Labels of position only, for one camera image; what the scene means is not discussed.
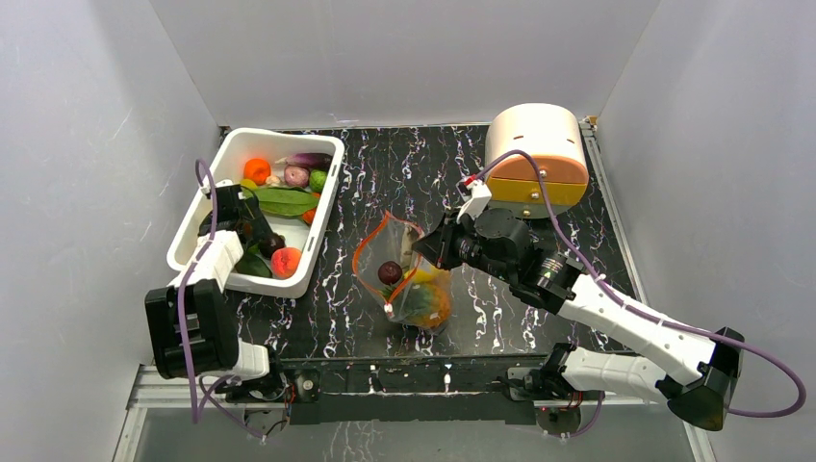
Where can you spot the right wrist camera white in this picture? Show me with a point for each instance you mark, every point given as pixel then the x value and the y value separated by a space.
pixel 476 195

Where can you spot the green vegetable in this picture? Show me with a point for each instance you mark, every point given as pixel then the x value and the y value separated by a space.
pixel 317 180

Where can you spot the green leaf toy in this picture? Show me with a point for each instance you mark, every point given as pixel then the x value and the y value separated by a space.
pixel 284 202

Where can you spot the purple eggplant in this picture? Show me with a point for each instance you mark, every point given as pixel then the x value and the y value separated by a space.
pixel 309 160

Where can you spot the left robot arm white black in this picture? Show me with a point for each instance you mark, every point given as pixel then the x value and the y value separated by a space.
pixel 190 331

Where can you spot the red onion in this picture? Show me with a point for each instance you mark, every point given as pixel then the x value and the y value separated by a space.
pixel 298 177

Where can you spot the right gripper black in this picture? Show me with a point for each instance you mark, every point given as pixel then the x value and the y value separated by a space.
pixel 443 238

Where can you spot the red tomato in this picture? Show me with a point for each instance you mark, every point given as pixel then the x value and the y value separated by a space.
pixel 309 216

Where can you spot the peach fruit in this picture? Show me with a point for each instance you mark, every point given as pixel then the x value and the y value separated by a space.
pixel 285 261

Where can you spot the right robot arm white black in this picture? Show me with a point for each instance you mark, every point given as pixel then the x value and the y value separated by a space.
pixel 694 374

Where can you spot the clear zip bag orange zipper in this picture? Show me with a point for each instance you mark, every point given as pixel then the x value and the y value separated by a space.
pixel 379 246

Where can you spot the yellow banana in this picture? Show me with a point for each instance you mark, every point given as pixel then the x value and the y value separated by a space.
pixel 425 276

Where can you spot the orange fruit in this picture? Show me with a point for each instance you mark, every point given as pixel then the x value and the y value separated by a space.
pixel 257 171

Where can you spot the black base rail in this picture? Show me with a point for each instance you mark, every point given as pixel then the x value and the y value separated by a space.
pixel 510 388

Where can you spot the toy pineapple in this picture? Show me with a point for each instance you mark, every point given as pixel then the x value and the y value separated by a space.
pixel 425 305

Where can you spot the round drawer cabinet cream orange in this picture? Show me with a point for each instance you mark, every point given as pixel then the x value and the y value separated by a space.
pixel 540 164

